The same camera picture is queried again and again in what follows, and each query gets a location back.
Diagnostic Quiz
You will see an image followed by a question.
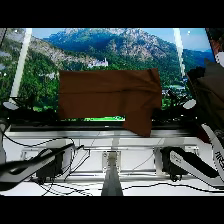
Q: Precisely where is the heap of clothes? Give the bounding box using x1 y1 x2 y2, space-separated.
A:
185 59 224 141

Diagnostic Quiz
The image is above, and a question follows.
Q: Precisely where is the brown garment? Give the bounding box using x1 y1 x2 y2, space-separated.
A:
57 67 164 139

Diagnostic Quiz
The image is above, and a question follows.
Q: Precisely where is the black cable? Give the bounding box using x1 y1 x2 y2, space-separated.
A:
120 181 224 195
62 146 92 183
0 128 85 152

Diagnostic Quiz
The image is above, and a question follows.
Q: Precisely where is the silver frame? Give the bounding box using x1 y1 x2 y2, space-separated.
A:
0 128 224 197

